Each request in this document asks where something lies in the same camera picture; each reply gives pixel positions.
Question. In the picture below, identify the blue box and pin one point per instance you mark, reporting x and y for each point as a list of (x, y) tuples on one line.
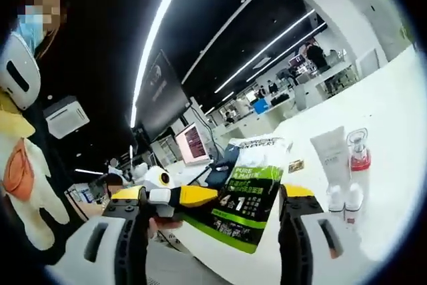
[(262, 105)]

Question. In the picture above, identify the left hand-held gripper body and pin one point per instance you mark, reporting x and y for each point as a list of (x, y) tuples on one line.
[(156, 178)]

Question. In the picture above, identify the white plush toy yellow hat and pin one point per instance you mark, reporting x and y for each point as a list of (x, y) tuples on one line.
[(30, 178)]

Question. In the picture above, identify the dark blue skincare sachet pack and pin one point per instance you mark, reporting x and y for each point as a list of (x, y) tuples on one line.
[(229, 153)]

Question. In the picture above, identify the wide ceiling light strip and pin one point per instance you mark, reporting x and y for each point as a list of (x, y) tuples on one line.
[(148, 44)]

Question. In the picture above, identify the clear bottle red band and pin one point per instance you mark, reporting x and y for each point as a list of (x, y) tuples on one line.
[(360, 163)]

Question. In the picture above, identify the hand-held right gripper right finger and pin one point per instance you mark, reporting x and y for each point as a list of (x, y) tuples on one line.
[(300, 238)]

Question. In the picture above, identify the ceiling air conditioner unit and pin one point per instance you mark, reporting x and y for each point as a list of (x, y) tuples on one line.
[(66, 118)]

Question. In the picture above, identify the white framed monitor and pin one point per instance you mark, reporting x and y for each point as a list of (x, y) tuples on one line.
[(193, 143)]

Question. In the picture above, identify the large dark wall screen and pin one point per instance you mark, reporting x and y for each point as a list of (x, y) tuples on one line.
[(160, 91)]

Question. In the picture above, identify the person's left hand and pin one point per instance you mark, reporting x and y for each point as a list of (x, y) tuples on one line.
[(154, 228)]

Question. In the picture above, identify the white skincare tube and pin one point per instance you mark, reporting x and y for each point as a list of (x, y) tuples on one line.
[(330, 155)]

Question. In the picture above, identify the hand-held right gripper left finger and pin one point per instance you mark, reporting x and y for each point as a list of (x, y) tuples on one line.
[(130, 238)]

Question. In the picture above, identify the white pump bottle red label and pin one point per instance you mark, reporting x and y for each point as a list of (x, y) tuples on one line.
[(335, 200), (353, 203)]

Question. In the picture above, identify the green black skincare sachet pack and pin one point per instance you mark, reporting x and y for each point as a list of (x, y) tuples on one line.
[(247, 178)]

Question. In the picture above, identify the gold skincare sachet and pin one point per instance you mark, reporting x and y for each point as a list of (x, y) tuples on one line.
[(297, 165)]

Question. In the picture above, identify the white chest-worn device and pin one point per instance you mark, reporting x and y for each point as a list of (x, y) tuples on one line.
[(20, 71)]

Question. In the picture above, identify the grey wall cabinet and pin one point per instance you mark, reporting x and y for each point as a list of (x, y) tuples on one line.
[(367, 59)]

